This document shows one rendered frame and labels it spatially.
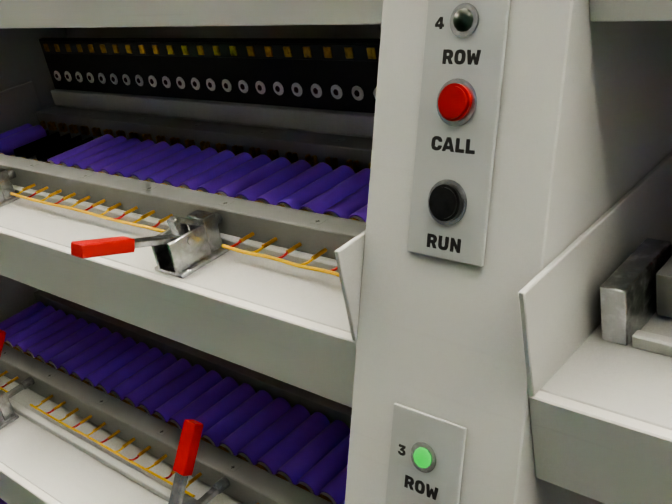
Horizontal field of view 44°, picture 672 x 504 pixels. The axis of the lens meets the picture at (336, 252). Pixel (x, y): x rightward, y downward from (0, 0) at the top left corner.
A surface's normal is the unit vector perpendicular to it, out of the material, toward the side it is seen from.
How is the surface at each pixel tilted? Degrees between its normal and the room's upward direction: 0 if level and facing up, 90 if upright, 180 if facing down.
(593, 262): 90
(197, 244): 90
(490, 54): 90
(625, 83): 90
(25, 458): 21
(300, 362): 111
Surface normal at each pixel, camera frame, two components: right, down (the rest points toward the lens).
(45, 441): -0.18, -0.89
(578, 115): 0.74, 0.17
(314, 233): -0.64, 0.43
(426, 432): -0.66, 0.08
